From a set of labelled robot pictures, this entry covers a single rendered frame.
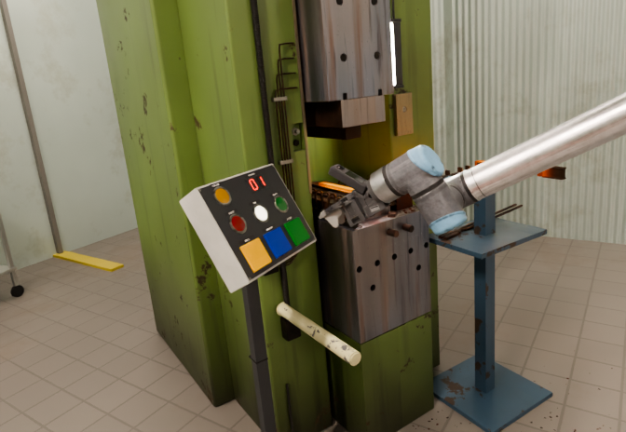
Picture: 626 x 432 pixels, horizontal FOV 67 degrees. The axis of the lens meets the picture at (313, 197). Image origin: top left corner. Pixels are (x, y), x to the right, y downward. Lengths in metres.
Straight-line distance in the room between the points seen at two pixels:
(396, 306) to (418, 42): 1.08
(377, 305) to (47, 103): 4.04
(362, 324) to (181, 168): 0.95
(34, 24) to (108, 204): 1.83
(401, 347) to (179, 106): 1.31
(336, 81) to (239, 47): 0.34
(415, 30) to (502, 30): 2.22
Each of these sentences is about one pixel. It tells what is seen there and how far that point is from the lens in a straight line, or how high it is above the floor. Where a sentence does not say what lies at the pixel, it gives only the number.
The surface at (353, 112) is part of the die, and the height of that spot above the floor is 1.32.
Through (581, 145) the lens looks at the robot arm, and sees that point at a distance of 1.26.
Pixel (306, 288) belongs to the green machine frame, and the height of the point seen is 0.66.
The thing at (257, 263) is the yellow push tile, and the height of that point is 0.99.
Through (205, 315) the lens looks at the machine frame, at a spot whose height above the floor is 0.47.
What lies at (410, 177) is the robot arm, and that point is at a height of 1.19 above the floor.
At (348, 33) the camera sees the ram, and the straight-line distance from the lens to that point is 1.71.
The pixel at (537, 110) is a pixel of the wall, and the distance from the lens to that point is 4.24.
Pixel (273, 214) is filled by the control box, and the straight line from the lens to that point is 1.39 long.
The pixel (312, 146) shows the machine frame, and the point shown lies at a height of 1.15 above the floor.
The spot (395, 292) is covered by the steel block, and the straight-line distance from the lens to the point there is 1.90.
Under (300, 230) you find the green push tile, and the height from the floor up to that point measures 1.01.
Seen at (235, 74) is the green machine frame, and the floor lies 1.48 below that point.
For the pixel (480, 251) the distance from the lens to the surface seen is 1.90.
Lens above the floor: 1.44
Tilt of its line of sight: 14 degrees down
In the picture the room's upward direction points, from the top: 5 degrees counter-clockwise
